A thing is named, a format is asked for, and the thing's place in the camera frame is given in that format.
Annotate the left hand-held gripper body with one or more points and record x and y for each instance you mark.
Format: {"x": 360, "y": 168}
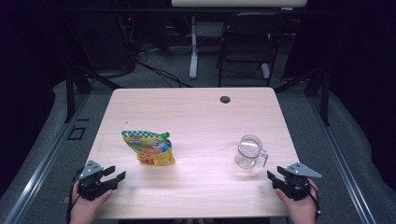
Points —
{"x": 93, "y": 188}

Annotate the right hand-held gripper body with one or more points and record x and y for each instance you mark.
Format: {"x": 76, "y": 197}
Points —
{"x": 295, "y": 186}

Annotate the clear jar with hinged lid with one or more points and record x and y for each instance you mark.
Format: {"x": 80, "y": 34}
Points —
{"x": 247, "y": 152}

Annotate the yellow spout pouch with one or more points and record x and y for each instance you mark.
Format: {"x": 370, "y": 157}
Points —
{"x": 152, "y": 149}

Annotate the person's left hand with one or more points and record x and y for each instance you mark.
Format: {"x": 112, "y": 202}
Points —
{"x": 84, "y": 211}

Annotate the person's right hand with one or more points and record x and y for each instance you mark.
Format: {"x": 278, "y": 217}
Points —
{"x": 300, "y": 211}

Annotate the black metal stand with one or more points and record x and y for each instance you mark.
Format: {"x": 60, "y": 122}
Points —
{"x": 70, "y": 93}
{"x": 325, "y": 99}

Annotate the black folding chair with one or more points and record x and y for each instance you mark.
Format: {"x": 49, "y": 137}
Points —
{"x": 246, "y": 46}

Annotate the dark computer tower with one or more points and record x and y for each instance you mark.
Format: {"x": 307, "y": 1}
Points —
{"x": 102, "y": 40}

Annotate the white desk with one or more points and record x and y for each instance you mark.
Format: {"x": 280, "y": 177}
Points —
{"x": 193, "y": 46}

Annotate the grey metal table bracket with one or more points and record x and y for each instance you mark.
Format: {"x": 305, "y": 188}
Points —
{"x": 64, "y": 199}

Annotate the aluminium floor rail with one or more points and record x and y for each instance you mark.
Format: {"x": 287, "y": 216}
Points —
{"x": 37, "y": 180}
{"x": 342, "y": 174}

